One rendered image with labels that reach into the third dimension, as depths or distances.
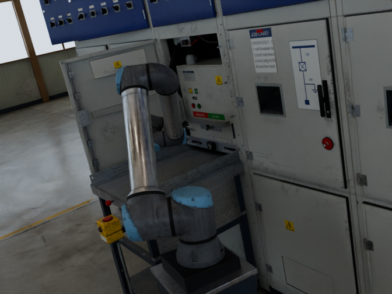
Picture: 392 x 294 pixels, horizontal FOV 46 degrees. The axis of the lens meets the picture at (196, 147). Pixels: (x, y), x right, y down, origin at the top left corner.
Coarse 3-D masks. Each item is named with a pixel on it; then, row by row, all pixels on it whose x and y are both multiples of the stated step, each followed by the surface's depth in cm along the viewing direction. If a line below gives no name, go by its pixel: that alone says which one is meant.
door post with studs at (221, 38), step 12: (216, 0) 231; (216, 12) 234; (228, 60) 239; (228, 72) 243; (228, 84) 246; (228, 96) 250; (240, 132) 251; (240, 144) 255; (240, 156) 259; (252, 192) 261; (252, 204) 265; (264, 264) 275; (264, 276) 279
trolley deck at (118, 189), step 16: (160, 160) 292; (176, 160) 285; (192, 160) 279; (208, 160) 273; (128, 176) 275; (160, 176) 264; (208, 176) 248; (224, 176) 252; (96, 192) 269; (112, 192) 254; (128, 192) 249
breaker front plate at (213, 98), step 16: (192, 80) 280; (208, 80) 267; (224, 80) 255; (192, 96) 286; (208, 96) 272; (224, 96) 260; (192, 112) 292; (208, 112) 278; (224, 112) 265; (224, 128) 270
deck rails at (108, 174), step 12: (156, 156) 294; (168, 156) 295; (228, 156) 256; (108, 168) 276; (120, 168) 280; (204, 168) 247; (216, 168) 252; (96, 180) 272; (108, 180) 274; (168, 180) 235; (180, 180) 240; (192, 180) 244; (168, 192) 236
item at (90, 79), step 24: (120, 48) 280; (144, 48) 290; (72, 72) 270; (96, 72) 276; (72, 96) 272; (96, 96) 282; (120, 96) 288; (96, 120) 284; (120, 120) 291; (96, 144) 287; (120, 144) 294; (96, 168) 290
